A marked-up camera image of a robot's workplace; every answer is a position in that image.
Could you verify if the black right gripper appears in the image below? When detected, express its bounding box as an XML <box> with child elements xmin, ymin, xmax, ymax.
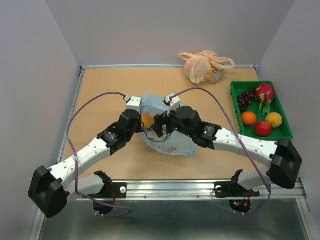
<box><xmin>151</xmin><ymin>104</ymin><xmax>194</xmax><ymax>139</ymax></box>

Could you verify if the peach coloured round fruit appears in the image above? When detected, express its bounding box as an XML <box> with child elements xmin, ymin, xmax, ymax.
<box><xmin>141</xmin><ymin>113</ymin><xmax>155</xmax><ymax>129</ymax></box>

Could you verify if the blue printed plastic bag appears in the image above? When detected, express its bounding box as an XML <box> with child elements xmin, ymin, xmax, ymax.
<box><xmin>139</xmin><ymin>94</ymin><xmax>197</xmax><ymax>157</ymax></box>

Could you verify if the dark red grape bunch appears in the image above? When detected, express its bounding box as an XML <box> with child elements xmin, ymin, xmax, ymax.
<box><xmin>237</xmin><ymin>88</ymin><xmax>256</xmax><ymax>112</ymax></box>

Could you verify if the orange round fruit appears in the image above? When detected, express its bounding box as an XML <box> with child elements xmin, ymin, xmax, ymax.
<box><xmin>241</xmin><ymin>111</ymin><xmax>257</xmax><ymax>126</ymax></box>

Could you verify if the red round fruit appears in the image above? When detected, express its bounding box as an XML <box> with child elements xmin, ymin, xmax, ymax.
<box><xmin>254</xmin><ymin>121</ymin><xmax>273</xmax><ymax>137</ymax></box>

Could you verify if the red green dragon fruit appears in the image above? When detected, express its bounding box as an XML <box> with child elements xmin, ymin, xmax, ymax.
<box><xmin>255</xmin><ymin>83</ymin><xmax>276</xmax><ymax>114</ymax></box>

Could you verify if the yellow round fruit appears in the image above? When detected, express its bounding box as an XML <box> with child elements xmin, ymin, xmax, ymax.
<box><xmin>265</xmin><ymin>112</ymin><xmax>283</xmax><ymax>128</ymax></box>

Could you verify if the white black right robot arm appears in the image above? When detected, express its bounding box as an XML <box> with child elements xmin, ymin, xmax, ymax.
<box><xmin>151</xmin><ymin>106</ymin><xmax>303</xmax><ymax>195</ymax></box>

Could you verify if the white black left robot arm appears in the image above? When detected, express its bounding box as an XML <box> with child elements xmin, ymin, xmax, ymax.
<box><xmin>28</xmin><ymin>109</ymin><xmax>142</xmax><ymax>218</ymax></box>

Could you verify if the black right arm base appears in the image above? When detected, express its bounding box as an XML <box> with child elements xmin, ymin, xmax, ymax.
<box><xmin>211</xmin><ymin>181</ymin><xmax>260</xmax><ymax>215</ymax></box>

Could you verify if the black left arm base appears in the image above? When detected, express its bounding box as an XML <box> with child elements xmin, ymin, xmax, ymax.
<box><xmin>91</xmin><ymin>182</ymin><xmax>127</xmax><ymax>216</ymax></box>

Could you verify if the orange knotted plastic bag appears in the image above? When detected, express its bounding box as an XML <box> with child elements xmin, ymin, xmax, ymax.
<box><xmin>178</xmin><ymin>50</ymin><xmax>236</xmax><ymax>85</ymax></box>

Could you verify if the green plastic tray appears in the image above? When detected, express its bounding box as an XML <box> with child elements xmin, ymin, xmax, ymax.
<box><xmin>230</xmin><ymin>81</ymin><xmax>293</xmax><ymax>141</ymax></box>

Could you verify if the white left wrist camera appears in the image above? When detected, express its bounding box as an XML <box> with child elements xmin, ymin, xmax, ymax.
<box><xmin>124</xmin><ymin>96</ymin><xmax>142</xmax><ymax>114</ymax></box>

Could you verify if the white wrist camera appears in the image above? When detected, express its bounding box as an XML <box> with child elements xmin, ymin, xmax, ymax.
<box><xmin>124</xmin><ymin>96</ymin><xmax>142</xmax><ymax>114</ymax></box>
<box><xmin>163</xmin><ymin>92</ymin><xmax>181</xmax><ymax>116</ymax></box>

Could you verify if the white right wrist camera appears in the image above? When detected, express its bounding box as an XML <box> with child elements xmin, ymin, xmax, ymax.
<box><xmin>163</xmin><ymin>92</ymin><xmax>181</xmax><ymax>116</ymax></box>

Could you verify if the aluminium frame rail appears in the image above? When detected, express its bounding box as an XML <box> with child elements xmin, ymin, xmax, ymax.
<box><xmin>28</xmin><ymin>64</ymin><xmax>320</xmax><ymax>240</ymax></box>

